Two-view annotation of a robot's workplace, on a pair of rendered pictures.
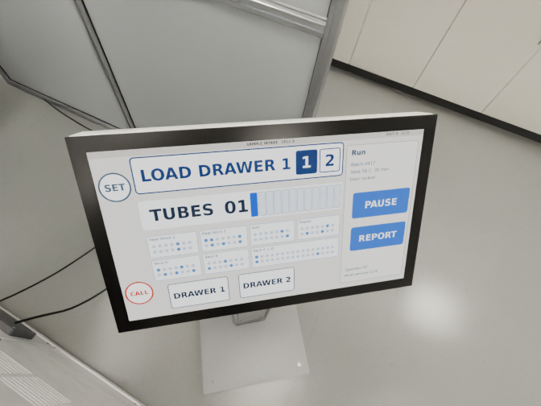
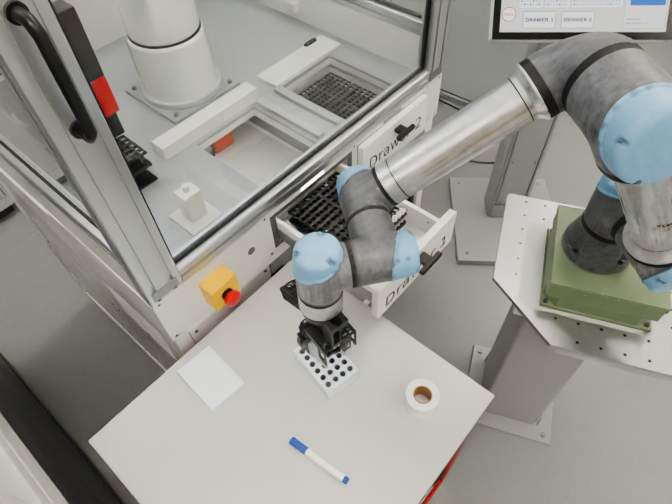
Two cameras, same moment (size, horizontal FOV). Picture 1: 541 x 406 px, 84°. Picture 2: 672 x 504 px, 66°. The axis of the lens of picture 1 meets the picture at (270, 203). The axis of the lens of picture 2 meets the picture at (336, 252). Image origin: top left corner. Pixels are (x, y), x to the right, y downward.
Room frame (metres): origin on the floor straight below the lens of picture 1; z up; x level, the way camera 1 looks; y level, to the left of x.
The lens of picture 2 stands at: (-1.47, 0.06, 1.82)
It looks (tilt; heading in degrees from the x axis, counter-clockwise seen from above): 53 degrees down; 25
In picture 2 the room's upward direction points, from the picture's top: 3 degrees counter-clockwise
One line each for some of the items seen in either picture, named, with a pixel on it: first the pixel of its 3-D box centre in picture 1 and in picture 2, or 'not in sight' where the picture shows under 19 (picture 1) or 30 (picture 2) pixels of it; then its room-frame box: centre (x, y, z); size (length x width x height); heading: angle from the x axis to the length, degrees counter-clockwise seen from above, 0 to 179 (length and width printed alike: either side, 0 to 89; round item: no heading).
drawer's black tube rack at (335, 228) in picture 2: not in sight; (347, 220); (-0.71, 0.38, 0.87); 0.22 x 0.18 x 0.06; 71
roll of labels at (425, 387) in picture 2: not in sight; (421, 398); (-1.04, 0.08, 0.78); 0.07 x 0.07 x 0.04
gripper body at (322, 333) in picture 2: not in sight; (325, 324); (-1.06, 0.28, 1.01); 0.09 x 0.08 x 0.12; 59
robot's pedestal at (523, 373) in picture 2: not in sight; (537, 344); (-0.58, -0.19, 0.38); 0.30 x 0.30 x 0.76; 4
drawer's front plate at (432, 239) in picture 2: not in sight; (414, 262); (-0.78, 0.19, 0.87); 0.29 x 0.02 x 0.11; 161
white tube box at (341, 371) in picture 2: not in sight; (326, 363); (-1.04, 0.30, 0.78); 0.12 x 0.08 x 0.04; 59
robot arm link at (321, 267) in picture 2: not in sight; (320, 269); (-1.06, 0.28, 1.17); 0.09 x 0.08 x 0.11; 124
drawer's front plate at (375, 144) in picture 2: not in sight; (393, 135); (-0.38, 0.37, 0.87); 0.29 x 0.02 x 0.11; 161
